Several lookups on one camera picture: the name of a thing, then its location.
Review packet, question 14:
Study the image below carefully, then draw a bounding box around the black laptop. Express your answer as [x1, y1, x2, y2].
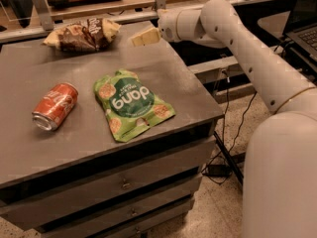
[283, 0, 317, 61]

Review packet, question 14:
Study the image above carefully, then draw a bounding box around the grey drawer cabinet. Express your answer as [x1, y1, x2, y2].
[0, 24, 222, 238]

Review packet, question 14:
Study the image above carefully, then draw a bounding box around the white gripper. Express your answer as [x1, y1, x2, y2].
[131, 9, 181, 47]

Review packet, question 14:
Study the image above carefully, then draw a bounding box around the metal railing frame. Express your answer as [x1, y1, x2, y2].
[0, 0, 300, 45]

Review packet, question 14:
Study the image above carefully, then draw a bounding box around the red soda can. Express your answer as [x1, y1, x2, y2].
[32, 82, 78, 131]

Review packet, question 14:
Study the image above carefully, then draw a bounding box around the black power adapter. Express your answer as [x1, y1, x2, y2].
[206, 165, 231, 178]

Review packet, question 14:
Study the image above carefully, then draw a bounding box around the brown chip bag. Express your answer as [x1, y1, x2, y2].
[43, 18, 121, 52]

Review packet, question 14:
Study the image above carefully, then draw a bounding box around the black table leg frame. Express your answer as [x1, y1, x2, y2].
[214, 133, 244, 183]

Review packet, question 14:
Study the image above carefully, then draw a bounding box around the black power cable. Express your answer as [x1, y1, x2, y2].
[201, 67, 259, 185]

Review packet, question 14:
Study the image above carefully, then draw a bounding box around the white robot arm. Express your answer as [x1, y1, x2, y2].
[131, 0, 317, 238]

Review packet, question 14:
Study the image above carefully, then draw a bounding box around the green jalapeno chip bag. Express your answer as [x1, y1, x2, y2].
[93, 69, 175, 143]

